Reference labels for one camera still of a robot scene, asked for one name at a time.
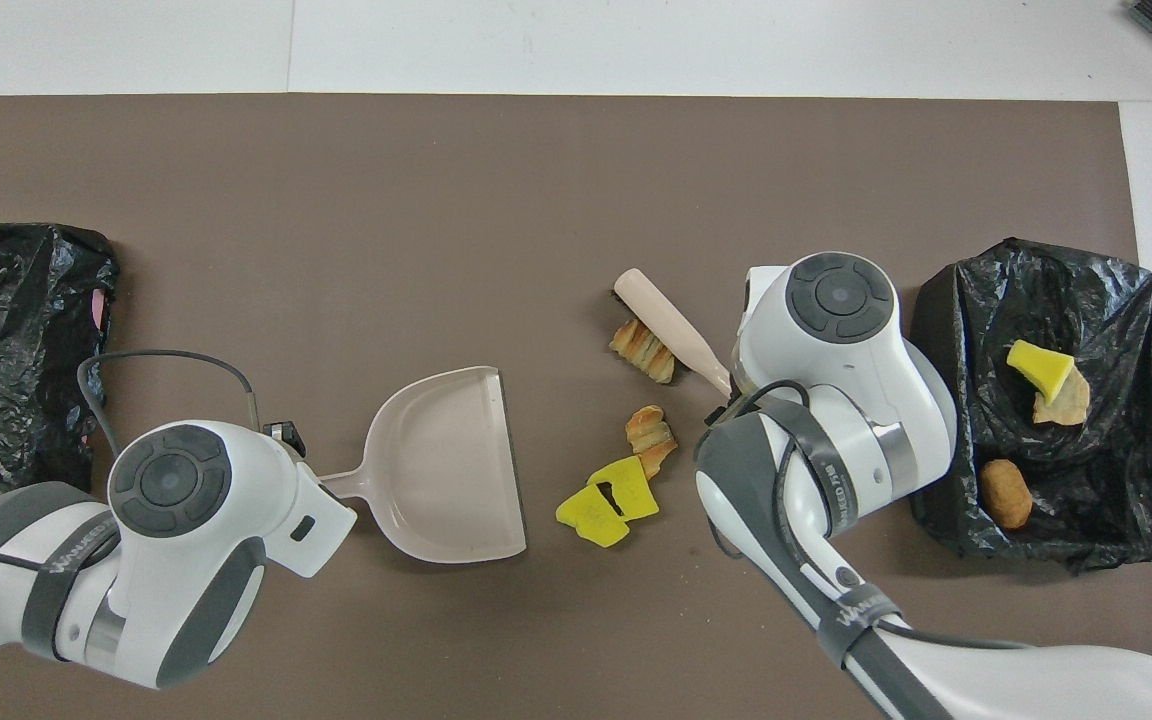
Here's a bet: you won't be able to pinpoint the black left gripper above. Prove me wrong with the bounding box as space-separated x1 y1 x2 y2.
263 420 307 459

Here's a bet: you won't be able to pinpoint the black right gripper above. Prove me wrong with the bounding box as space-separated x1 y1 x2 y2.
704 388 749 426

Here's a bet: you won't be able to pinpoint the striped toy croissant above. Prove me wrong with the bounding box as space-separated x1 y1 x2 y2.
624 404 679 479
608 318 678 386

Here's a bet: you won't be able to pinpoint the beige hand brush black bristles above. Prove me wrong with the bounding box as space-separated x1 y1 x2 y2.
604 269 734 396

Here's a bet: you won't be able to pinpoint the yellow sponge piece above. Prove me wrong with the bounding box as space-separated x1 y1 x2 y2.
555 480 632 549
588 456 660 522

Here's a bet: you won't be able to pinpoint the beige plastic dustpan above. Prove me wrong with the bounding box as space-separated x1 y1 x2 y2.
319 366 528 564

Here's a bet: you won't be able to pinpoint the brown croquette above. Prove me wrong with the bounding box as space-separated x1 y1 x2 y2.
980 458 1034 531

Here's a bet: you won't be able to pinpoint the yellow sponge wedge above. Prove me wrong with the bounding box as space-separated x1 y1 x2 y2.
1006 339 1077 406

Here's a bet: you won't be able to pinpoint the pale bread piece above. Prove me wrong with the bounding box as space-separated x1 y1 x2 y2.
1032 368 1092 426

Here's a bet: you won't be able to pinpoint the black bagged bin pink patch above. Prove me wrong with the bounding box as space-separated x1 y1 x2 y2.
0 222 121 521

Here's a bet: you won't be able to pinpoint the open black bag trash bin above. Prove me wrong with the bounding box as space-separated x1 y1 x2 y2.
911 236 1152 575

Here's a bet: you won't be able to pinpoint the brown table mat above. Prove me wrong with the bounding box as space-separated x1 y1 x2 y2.
0 93 1152 720

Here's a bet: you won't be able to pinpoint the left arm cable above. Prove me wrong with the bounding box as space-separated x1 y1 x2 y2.
76 349 262 471

